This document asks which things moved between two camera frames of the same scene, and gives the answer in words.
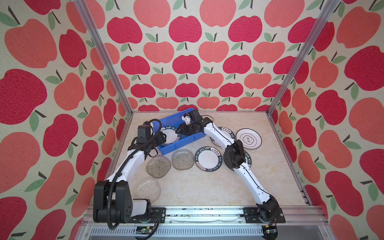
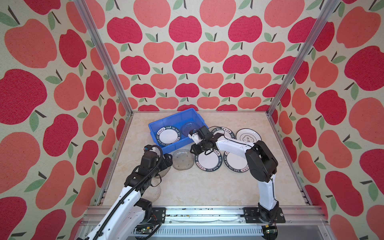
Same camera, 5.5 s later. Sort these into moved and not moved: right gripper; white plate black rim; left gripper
Moved: left gripper; right gripper
Not moved: white plate black rim
